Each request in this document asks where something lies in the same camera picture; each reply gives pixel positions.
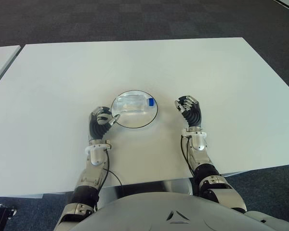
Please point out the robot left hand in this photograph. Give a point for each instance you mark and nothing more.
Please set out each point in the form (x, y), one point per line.
(98, 128)

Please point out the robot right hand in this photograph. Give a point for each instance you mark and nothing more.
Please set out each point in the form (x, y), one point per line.
(193, 114)

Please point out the clear water bottle blue cap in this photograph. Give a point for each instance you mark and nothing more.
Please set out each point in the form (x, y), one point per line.
(135, 103)

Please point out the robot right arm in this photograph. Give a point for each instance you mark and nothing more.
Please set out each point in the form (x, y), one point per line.
(202, 154)

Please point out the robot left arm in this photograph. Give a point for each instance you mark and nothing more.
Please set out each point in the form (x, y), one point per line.
(94, 168)

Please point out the white plate black rim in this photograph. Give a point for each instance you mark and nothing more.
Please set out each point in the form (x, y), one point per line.
(135, 120)

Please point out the white robot waist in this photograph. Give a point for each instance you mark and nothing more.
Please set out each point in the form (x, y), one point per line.
(183, 186)

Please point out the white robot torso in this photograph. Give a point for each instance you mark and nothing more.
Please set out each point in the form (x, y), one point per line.
(159, 214)

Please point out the white side table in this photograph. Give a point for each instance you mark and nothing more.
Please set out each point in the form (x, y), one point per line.
(1, 62)

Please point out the black metal floor stand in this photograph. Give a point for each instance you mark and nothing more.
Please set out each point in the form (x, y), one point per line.
(4, 211)

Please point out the white floor panel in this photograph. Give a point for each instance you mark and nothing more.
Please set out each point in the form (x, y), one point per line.
(287, 2)

